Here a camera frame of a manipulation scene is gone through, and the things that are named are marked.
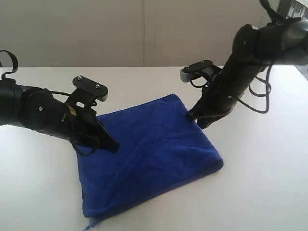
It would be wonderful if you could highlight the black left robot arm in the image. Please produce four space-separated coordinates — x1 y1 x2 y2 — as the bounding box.
0 79 119 155

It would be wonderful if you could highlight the black window frame post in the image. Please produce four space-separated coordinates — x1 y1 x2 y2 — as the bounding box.
277 0 293 18

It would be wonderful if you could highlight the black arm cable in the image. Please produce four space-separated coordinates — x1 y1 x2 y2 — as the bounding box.
190 0 301 114
0 50 19 81

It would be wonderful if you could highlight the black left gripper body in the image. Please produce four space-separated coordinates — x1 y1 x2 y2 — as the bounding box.
20 87 106 147

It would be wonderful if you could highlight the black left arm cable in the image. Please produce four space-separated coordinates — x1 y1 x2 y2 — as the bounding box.
0 50 19 81

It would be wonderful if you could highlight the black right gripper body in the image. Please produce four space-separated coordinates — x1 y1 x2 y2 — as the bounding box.
199 25 265 123

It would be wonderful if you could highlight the blue microfibre cloth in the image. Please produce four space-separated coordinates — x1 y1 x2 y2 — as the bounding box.
77 94 223 227

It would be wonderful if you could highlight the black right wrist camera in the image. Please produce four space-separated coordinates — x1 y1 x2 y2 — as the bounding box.
180 60 222 89

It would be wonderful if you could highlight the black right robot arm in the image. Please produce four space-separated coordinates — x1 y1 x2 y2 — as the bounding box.
180 18 308 129

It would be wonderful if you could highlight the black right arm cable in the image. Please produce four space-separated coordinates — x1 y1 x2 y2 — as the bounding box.
190 0 301 114

